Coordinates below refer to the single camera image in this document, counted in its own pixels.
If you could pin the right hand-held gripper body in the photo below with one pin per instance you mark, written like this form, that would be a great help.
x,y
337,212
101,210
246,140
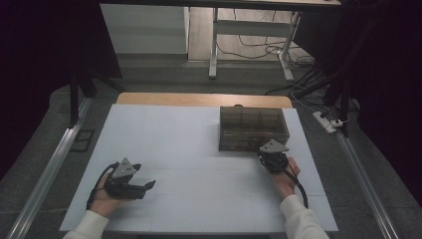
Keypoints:
x,y
273,159

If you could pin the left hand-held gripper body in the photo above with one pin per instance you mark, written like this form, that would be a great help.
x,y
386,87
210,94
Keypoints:
x,y
122,191

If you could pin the brown transparent drawer box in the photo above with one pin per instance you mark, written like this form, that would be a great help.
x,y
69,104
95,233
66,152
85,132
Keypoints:
x,y
252,129

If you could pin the person's left hand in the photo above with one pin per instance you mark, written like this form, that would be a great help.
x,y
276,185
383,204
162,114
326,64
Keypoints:
x,y
104,204

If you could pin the person's right hand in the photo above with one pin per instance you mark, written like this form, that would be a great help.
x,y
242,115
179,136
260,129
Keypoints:
x,y
287,184

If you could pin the pale blue table cover sheet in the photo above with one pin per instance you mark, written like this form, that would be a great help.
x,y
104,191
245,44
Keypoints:
x,y
185,142

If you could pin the white power strip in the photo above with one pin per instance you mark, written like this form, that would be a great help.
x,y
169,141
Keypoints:
x,y
323,122

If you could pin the white plug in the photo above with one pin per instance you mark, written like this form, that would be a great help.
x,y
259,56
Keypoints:
x,y
337,123

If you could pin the wooden table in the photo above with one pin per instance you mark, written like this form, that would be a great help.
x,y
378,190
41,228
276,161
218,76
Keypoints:
x,y
199,99

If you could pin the black metal stand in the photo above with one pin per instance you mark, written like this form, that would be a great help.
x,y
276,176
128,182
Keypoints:
x,y
73,99
345,99

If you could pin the white cabinet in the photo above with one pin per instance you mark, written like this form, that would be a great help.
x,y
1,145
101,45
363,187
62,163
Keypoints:
x,y
142,30

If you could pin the dark curtain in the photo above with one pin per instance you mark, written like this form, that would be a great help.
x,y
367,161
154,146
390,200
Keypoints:
x,y
33,66
391,83

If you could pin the aluminium floor rail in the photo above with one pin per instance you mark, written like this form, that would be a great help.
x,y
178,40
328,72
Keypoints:
x,y
365,186
49,172

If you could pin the white metal table frame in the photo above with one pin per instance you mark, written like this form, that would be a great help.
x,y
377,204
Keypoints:
x,y
298,83

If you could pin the white desk frame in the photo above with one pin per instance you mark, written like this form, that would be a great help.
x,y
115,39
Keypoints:
x,y
212,49

